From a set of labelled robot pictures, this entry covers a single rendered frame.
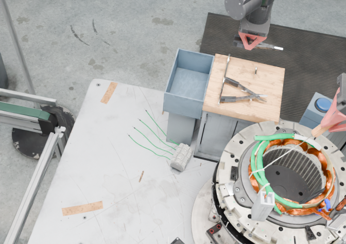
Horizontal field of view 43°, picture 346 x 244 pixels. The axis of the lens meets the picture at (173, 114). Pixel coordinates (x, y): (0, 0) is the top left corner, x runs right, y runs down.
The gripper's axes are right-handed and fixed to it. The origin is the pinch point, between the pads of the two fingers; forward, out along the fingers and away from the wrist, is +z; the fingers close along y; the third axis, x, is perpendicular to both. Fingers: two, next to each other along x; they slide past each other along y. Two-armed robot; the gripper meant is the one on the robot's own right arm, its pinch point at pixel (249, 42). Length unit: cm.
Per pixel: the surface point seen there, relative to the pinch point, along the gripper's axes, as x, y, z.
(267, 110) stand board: 8.6, 10.7, 12.3
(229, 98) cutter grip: -1.9, 11.7, 9.2
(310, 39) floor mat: 46, -133, 120
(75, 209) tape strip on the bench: -38, 39, 40
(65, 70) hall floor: -94, -67, 118
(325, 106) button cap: 24.2, 3.3, 14.6
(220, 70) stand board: -5.6, 0.5, 12.1
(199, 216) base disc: -3, 33, 38
